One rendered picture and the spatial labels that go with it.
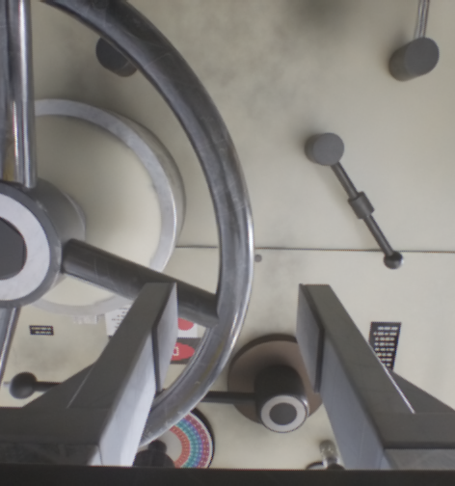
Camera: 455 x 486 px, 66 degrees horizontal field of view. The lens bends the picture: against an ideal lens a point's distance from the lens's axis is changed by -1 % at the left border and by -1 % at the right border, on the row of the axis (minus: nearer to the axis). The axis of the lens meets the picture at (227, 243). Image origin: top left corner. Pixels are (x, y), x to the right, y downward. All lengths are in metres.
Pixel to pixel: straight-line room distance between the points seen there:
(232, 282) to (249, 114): 0.27
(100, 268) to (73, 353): 0.33
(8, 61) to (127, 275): 0.15
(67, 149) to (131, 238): 0.10
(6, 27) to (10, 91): 0.04
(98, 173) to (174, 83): 0.16
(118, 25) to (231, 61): 0.25
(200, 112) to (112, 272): 0.13
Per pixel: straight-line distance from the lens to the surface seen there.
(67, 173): 0.37
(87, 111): 0.38
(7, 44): 0.27
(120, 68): 0.44
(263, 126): 0.46
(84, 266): 0.28
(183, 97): 0.22
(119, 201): 0.35
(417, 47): 0.47
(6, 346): 0.34
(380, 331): 0.56
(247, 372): 0.53
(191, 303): 0.25
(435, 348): 0.61
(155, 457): 0.58
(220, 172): 0.22
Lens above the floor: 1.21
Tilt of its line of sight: 16 degrees up
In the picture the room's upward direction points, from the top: 179 degrees counter-clockwise
